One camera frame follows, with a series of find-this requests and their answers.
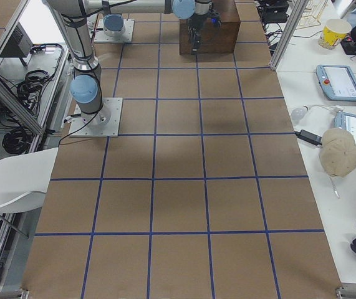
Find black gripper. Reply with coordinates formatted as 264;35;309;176
187;9;220;55

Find dark wooden drawer box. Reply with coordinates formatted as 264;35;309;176
172;1;241;55

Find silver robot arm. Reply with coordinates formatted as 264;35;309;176
44;0;221;85
103;14;124;37

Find white light bulb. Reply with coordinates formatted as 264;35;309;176
291;106;309;123

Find yellow popcorn paper cup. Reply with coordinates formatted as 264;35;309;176
318;19;352;50

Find black power adapter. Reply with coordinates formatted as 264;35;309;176
295;130;322;146

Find beige baseball cap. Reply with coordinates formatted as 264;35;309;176
319;128;356;177

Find white plastic chair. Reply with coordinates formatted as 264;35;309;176
0;148;58;214

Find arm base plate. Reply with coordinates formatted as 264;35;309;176
94;19;135;44
69;97;123;138

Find aluminium frame post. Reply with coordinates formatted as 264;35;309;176
270;0;308;70

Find gold wire rack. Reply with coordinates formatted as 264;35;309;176
297;0;327;29

